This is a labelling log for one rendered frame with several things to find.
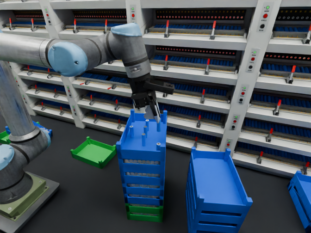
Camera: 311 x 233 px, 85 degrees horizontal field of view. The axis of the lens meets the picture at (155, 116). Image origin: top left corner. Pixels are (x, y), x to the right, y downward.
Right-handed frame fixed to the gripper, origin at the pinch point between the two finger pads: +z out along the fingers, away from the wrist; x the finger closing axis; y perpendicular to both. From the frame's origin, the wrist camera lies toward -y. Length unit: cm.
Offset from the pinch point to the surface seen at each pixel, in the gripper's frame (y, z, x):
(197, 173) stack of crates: -11.1, 34.7, 1.1
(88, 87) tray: 66, -1, -71
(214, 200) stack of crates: -16.2, 36.1, 15.0
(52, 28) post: 76, -50, -77
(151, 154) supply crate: 5.3, 10.3, 9.5
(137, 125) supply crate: 16.0, 10.9, -15.6
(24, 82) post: 149, -15, -99
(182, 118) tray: -7, 34, -52
